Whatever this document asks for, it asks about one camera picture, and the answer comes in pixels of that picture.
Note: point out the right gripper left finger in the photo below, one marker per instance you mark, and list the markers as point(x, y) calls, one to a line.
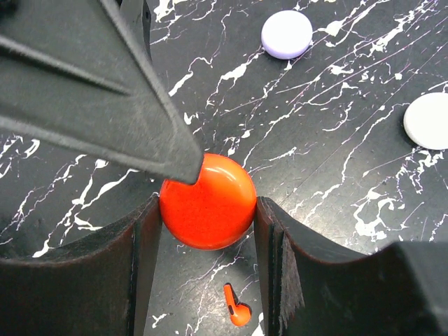
point(97, 285)

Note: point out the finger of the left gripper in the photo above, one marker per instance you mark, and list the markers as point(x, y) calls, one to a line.
point(68, 78)
point(137, 15)

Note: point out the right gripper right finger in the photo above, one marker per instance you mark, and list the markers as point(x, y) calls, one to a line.
point(311, 285)

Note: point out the red earbud charging case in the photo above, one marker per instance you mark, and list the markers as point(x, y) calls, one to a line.
point(216, 211)

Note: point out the purple earbud charging case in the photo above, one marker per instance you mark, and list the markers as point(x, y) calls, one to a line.
point(286, 34)

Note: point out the white earbud charging case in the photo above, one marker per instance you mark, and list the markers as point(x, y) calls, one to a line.
point(425, 121)

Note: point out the red earbud left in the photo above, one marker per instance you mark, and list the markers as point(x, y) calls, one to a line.
point(240, 313)

